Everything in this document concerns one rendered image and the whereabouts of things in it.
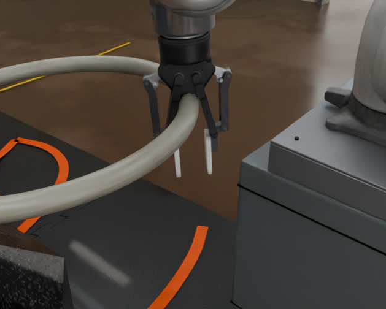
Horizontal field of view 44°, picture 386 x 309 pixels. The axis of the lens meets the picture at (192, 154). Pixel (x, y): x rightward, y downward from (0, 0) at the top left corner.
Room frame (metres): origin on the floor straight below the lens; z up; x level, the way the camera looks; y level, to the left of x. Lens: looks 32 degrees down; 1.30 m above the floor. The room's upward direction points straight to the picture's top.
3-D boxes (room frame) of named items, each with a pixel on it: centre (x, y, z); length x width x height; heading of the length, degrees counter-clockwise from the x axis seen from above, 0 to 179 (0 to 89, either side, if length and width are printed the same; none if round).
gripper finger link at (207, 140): (0.67, -0.03, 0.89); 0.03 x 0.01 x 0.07; 5
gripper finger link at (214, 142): (0.67, -0.04, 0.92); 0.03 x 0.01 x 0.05; 95
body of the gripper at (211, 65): (0.67, 0.01, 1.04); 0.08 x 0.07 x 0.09; 95
